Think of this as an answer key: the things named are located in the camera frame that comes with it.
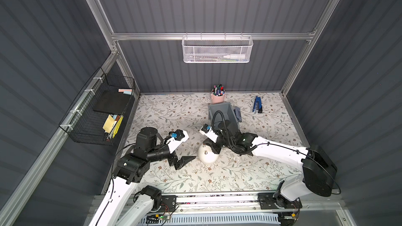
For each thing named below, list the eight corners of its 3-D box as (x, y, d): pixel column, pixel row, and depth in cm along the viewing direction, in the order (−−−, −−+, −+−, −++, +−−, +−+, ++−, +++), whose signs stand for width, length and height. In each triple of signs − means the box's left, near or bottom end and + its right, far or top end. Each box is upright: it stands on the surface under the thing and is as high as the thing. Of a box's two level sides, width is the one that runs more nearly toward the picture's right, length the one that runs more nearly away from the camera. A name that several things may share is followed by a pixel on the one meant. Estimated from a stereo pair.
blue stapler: (252, 112, 111) (253, 111, 110) (252, 97, 121) (253, 95, 119) (261, 114, 110) (262, 112, 109) (261, 98, 120) (261, 96, 118)
